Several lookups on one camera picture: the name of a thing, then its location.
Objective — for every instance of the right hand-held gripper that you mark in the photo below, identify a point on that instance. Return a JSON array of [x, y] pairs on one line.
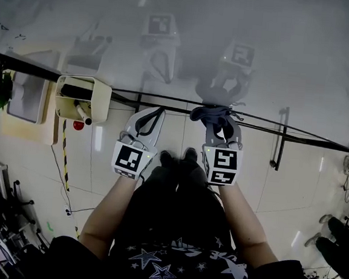
[[224, 164]]

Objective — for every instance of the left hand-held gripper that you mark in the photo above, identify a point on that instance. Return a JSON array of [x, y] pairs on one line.
[[130, 159]]

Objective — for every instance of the dark blue cloth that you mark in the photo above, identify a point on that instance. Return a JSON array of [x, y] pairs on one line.
[[213, 116]]

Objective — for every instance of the large whiteboard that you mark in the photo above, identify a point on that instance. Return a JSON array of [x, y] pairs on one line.
[[202, 32]]

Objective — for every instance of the person's left forearm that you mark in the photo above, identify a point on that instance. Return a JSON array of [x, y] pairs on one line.
[[107, 215]]

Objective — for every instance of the person's right forearm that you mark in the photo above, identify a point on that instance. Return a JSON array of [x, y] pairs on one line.
[[245, 227]]

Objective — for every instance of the black metal folding stand legs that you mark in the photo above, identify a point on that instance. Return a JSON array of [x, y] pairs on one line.
[[277, 151]]

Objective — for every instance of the person's right shoe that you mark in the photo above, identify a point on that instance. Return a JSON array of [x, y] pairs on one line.
[[191, 157]]

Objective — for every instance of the person's shoe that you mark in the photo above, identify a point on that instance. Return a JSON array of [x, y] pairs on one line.
[[191, 157], [167, 159]]

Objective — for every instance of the person's left shoe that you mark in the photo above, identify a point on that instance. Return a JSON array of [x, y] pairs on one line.
[[167, 159]]

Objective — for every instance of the white marker box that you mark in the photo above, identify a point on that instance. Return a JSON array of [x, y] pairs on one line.
[[102, 99]]

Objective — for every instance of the white marker pen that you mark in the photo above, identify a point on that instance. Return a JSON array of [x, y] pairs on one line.
[[82, 112]]

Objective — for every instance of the red round magnet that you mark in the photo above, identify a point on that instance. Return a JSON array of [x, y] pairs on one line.
[[78, 125]]

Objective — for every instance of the black eraser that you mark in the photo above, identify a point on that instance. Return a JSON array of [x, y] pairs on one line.
[[75, 91]]

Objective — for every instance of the person's black trousers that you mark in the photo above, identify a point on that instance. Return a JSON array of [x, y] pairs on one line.
[[175, 202]]

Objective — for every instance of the yellow black floor tape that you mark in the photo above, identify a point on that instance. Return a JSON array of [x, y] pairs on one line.
[[66, 163]]

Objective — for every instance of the light wooden table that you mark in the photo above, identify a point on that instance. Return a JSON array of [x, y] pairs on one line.
[[49, 131]]

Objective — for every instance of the white power strip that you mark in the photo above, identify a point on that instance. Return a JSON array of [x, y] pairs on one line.
[[68, 211]]

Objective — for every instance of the silver tray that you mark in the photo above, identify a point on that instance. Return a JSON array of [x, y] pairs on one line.
[[26, 101]]

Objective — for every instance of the person's black star-print shirt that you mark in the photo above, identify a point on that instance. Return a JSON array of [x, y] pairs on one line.
[[181, 273]]

